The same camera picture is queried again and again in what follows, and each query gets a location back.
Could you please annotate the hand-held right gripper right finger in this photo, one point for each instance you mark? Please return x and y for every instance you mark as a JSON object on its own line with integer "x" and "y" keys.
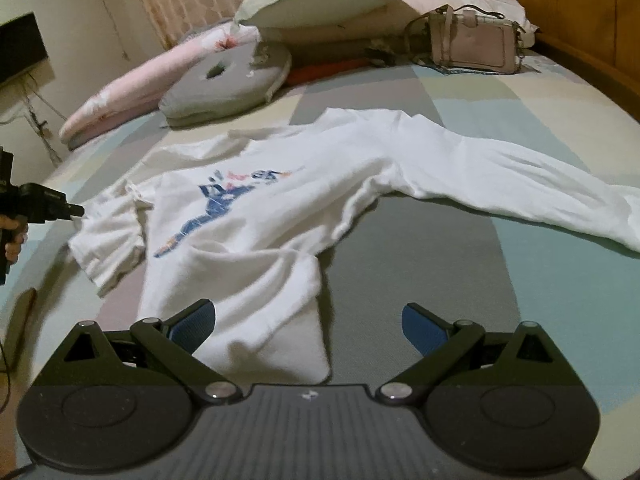
{"x": 422, "y": 329}

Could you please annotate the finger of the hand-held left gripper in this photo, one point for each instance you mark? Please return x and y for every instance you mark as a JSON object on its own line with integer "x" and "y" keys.
{"x": 62, "y": 207}

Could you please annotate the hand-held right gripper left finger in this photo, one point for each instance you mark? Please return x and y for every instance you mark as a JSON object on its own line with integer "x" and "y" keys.
{"x": 192, "y": 327}

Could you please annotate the white printed sweatshirt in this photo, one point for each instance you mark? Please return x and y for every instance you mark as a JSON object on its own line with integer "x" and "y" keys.
{"x": 300, "y": 185}

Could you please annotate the person's left hand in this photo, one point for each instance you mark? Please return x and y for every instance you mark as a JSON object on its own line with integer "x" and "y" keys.
{"x": 14, "y": 240}

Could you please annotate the red-cased smartphone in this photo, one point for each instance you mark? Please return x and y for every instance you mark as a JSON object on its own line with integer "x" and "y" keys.
{"x": 25, "y": 320}

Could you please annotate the pink floral quilt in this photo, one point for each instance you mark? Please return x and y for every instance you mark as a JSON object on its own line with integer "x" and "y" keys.
{"x": 135, "y": 80}

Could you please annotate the black television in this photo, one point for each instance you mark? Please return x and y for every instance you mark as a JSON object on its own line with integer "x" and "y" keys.
{"x": 20, "y": 47}

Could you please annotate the grey pillow with hole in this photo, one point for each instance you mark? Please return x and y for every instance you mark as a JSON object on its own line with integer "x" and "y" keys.
{"x": 225, "y": 85}

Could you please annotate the patterned pink curtain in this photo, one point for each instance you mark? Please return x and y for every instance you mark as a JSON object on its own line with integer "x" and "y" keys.
{"x": 190, "y": 0}

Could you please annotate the orange flat object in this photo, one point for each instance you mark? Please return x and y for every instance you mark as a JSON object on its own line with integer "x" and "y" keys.
{"x": 325, "y": 71}

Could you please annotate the dark furry charm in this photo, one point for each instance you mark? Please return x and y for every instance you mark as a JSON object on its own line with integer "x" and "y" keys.
{"x": 382, "y": 55}

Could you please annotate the pink handbag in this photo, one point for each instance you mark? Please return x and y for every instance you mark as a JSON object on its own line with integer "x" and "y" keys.
{"x": 475, "y": 45}

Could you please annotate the folded beige blanket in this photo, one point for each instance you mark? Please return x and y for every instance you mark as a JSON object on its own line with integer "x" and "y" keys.
{"x": 350, "y": 35}

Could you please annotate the wooden bed headboard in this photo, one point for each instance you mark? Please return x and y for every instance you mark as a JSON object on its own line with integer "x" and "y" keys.
{"x": 590, "y": 20}

